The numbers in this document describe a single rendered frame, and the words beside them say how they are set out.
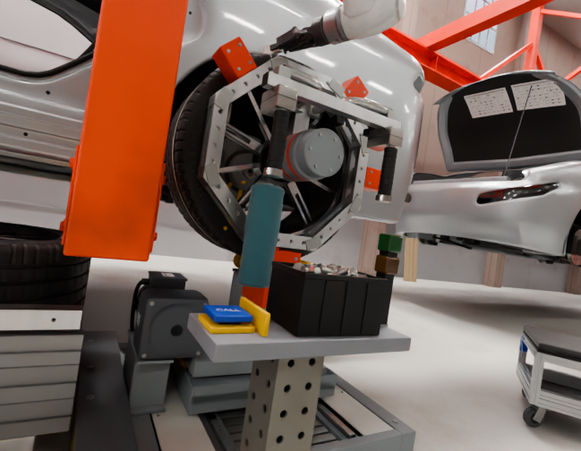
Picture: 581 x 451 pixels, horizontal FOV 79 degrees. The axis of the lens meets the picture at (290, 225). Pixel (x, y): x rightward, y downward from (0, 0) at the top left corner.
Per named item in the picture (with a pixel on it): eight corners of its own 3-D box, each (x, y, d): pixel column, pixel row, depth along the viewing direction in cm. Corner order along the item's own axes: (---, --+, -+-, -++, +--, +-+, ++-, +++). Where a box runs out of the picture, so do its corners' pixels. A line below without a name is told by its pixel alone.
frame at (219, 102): (342, 253, 124) (365, 101, 124) (354, 256, 118) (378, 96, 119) (187, 234, 97) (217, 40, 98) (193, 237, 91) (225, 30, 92)
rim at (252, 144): (257, 259, 136) (331, 167, 150) (286, 270, 116) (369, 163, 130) (154, 164, 116) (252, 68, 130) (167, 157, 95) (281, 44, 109)
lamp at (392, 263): (385, 272, 84) (388, 255, 84) (397, 275, 80) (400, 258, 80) (372, 270, 82) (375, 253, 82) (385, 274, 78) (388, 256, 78)
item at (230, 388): (284, 357, 152) (286, 335, 152) (333, 398, 121) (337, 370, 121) (164, 364, 128) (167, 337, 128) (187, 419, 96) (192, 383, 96)
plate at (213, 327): (238, 319, 68) (239, 314, 68) (254, 333, 61) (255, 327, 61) (197, 319, 64) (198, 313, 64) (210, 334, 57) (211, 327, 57)
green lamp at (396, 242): (388, 251, 84) (390, 234, 84) (401, 253, 80) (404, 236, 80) (376, 250, 82) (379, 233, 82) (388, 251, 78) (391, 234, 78)
